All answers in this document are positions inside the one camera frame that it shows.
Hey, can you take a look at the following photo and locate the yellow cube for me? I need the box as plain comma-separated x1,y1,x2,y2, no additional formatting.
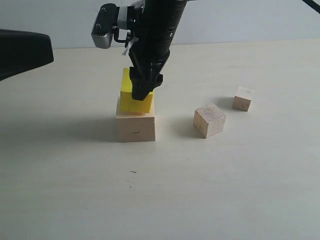
119,67,155,113

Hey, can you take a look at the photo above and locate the large wooden cube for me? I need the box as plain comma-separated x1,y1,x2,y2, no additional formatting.
115,97,156,143

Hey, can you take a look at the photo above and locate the medium wooden cube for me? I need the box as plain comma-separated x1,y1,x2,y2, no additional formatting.
193,103,226,138

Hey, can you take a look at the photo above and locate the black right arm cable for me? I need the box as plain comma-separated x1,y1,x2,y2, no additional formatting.
301,0,320,15

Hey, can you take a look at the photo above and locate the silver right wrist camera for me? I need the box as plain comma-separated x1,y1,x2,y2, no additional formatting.
91,3,119,49

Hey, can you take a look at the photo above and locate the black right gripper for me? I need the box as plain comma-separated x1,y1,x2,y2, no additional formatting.
129,0,187,100

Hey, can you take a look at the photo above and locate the small wooden cube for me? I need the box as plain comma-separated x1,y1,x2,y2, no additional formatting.
232,86,255,112

